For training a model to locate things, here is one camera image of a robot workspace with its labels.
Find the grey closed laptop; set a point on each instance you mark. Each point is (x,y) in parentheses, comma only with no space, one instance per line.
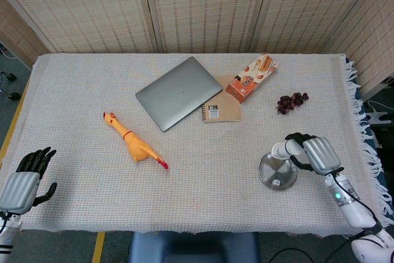
(175,93)

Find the orange biscuit roll box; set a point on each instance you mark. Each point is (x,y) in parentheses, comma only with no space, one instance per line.
(249,81)

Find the black office chair base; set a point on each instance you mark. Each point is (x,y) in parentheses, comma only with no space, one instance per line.
(12,95)

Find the white floor stand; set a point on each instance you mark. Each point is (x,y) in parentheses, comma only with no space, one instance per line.
(380,117)

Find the yellow rubber chicken toy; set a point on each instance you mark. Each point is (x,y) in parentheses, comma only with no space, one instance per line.
(134,144)

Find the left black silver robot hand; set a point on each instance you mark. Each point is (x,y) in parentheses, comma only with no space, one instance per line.
(20,192)

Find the beige waffle weave tablecloth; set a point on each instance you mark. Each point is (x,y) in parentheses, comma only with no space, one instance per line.
(200,201)

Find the round metal dish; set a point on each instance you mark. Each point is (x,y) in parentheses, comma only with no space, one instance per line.
(267,170)

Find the white die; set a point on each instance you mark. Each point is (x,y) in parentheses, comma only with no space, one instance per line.
(275,182)

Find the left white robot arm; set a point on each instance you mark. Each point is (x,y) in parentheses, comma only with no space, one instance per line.
(7,235)

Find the brown spiral notebook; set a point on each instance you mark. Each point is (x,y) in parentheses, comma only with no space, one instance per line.
(224,109)

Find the woven bamboo screen panel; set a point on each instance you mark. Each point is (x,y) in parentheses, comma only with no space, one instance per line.
(372,38)
(15,35)
(206,7)
(311,7)
(86,7)

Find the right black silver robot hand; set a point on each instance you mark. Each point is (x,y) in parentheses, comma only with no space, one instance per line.
(321,155)

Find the dark red grape bunch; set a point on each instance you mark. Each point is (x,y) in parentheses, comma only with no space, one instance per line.
(291,101)

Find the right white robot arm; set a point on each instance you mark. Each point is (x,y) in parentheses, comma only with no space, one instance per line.
(351,204)

